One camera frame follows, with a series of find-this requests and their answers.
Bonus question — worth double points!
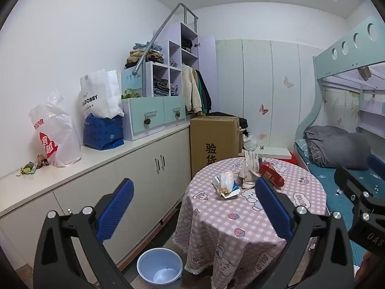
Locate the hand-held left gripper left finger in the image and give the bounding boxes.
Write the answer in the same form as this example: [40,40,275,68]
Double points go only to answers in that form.
[32,178,142,289]

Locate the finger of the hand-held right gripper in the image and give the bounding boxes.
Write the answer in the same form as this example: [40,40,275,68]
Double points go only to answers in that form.
[367,154,385,184]
[334,166,385,208]

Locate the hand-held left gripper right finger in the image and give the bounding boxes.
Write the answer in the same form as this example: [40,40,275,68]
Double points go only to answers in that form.
[254,175,360,289]

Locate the red packet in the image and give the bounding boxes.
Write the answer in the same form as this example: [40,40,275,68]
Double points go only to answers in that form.
[259,161,285,187]

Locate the light blue plastic bin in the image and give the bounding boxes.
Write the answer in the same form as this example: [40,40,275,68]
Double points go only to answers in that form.
[137,248,183,285]

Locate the teal bed sheet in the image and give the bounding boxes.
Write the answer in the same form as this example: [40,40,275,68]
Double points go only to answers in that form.
[295,140,385,279]

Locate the grey blanket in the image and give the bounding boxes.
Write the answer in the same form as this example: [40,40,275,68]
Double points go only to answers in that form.
[303,125,372,170]

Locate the grey plaid cloth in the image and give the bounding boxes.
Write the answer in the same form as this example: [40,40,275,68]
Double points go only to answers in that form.
[308,143,324,164]

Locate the long white low cabinet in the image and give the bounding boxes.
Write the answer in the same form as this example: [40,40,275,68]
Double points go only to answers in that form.
[0,120,193,274]

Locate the round table pink checkered tablecloth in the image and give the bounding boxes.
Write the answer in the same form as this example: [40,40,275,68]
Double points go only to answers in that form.
[174,156,328,282]

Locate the white flat box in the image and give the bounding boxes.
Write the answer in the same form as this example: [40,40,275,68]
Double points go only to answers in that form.
[259,146,292,159]

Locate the crumpled white plastic bag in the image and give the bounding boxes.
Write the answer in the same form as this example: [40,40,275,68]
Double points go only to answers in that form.
[242,132,260,152]

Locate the blue woven bag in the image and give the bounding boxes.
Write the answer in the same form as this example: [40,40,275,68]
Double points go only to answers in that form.
[83,113,125,151]

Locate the white plastic bag red print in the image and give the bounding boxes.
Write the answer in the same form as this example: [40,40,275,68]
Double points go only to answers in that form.
[28,90,82,168]

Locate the brown cardboard box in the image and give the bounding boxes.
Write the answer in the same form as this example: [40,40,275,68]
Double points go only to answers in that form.
[189,115,240,179]

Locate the small wrappers on counter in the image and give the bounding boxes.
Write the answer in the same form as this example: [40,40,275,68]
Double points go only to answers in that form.
[17,162,39,176]

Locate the white paper shopping bag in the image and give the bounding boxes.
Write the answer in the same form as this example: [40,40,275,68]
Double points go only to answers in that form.
[80,69,125,119]

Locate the teal bunk bed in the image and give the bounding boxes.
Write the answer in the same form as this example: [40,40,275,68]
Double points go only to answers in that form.
[293,15,385,169]

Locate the light blue storage box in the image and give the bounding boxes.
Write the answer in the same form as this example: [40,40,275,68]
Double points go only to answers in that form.
[122,67,145,98]

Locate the folded jeans pile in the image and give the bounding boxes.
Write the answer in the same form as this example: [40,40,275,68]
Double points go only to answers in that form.
[153,78,169,96]

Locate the white wardrobe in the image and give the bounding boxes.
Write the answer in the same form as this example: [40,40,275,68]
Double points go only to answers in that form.
[215,39,324,158]

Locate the dark green jacket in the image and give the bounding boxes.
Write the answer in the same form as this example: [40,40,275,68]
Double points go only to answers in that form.
[197,69,213,114]

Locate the purple cube shelf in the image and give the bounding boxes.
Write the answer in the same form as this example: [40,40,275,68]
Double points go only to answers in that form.
[144,22,199,98]

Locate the cream jacket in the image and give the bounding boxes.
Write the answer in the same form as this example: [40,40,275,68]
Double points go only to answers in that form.
[181,64,203,115]

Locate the stack of folded clothes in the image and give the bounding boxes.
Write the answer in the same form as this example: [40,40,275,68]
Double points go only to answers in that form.
[125,41,164,68]

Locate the purple cabinet door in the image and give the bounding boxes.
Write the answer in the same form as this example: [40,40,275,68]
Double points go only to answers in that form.
[197,35,216,112]

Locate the grey metal handrail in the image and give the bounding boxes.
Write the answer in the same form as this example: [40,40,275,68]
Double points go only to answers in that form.
[132,3,199,77]

